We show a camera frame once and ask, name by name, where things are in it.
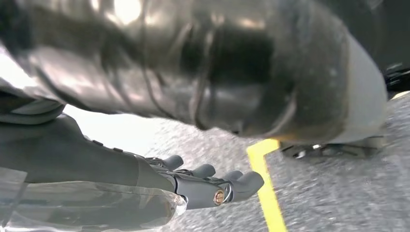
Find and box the yellow floor tape square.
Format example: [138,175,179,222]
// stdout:
[246,138,288,232]

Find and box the black right robot foot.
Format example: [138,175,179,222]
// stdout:
[281,136,387,160]

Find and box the black robot foot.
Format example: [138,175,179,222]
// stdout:
[382,62,410,95]
[281,136,387,160]

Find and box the black left robot foot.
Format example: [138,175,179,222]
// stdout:
[382,62,410,95]

